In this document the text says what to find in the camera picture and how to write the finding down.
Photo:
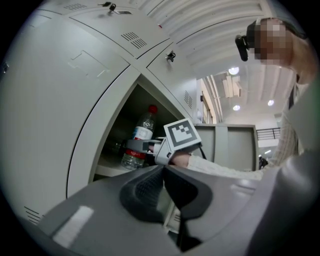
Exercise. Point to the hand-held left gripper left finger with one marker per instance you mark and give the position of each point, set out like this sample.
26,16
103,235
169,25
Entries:
100,200

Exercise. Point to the black metal railing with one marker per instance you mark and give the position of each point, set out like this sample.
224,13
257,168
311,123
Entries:
268,133

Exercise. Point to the person's torso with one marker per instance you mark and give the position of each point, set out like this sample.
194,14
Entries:
287,135

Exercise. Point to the grey metal locker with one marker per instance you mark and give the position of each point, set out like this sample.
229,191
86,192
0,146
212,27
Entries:
62,100

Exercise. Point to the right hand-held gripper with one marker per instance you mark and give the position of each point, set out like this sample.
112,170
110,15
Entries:
182,135

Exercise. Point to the person's right forearm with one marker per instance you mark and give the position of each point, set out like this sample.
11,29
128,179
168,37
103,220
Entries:
212,166

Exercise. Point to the grey metal locker door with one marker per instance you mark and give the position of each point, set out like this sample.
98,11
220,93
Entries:
237,142

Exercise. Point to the clear water bottle item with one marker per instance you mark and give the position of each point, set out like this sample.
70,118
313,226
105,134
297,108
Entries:
143,125

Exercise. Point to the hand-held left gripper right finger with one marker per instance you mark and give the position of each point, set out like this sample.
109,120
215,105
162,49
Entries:
240,207

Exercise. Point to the black-headed locker key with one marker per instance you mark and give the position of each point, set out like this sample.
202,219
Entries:
171,56
112,7
104,4

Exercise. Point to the person's head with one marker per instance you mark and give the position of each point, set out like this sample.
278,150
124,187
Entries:
287,42

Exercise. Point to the black head-worn camera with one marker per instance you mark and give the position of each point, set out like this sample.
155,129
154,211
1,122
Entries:
243,45

